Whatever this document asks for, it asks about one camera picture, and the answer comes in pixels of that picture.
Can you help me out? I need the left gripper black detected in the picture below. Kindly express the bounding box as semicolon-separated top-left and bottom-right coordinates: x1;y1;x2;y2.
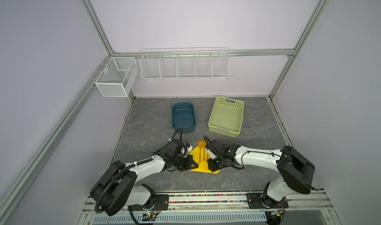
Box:
173;154;198;171

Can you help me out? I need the yellow paper napkin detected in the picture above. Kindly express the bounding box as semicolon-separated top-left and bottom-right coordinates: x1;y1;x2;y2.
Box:
190;147;220;174

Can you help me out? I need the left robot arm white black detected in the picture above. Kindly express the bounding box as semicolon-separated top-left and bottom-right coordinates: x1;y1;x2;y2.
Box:
90;128;198;216

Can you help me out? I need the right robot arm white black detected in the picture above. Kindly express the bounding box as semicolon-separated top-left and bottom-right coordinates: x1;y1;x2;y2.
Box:
203;136;315;209

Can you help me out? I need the light green perforated basket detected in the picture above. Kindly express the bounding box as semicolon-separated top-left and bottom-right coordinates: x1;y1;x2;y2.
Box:
208;96;245;138

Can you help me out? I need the dark teal plastic tub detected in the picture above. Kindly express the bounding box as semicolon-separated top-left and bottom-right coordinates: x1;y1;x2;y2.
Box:
172;102;196;133

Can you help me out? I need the white vent grille strip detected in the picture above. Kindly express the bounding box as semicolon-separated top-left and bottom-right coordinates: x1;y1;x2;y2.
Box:
92;211;267;225

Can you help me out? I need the white mesh box basket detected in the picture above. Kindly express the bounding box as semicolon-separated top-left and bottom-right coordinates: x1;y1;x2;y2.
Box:
95;57;139;98

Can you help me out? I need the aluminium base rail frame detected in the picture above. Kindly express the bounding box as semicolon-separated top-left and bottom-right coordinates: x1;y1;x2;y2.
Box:
78;190;341;225

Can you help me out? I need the white wire shelf rack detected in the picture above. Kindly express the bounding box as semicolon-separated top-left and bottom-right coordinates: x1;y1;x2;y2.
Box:
140;47;230;80

